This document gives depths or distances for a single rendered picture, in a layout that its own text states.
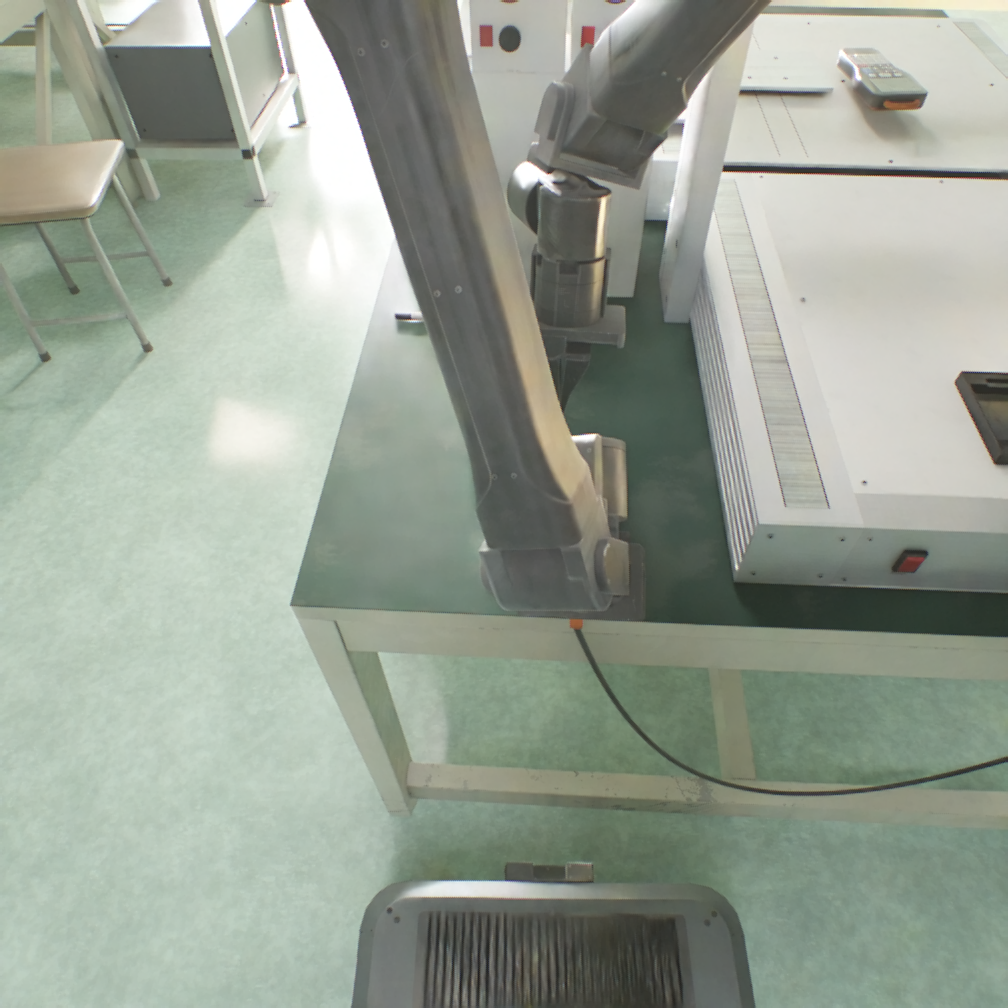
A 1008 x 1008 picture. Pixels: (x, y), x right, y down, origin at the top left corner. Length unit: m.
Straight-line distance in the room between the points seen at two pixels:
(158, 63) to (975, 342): 2.62
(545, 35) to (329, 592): 0.63
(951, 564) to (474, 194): 0.58
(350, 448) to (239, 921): 0.88
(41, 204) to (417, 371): 1.46
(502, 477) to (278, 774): 1.16
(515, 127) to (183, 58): 2.10
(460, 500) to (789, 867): 0.94
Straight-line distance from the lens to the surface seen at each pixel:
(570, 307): 0.62
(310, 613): 0.76
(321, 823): 1.46
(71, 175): 2.32
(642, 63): 0.54
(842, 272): 1.01
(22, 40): 4.82
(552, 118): 0.59
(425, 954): 1.12
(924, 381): 0.88
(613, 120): 0.58
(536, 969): 1.11
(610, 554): 0.46
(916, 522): 0.73
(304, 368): 2.19
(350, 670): 0.86
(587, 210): 0.60
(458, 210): 0.36
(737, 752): 1.35
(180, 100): 3.03
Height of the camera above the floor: 1.37
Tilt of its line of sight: 51 degrees down
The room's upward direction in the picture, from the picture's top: 1 degrees counter-clockwise
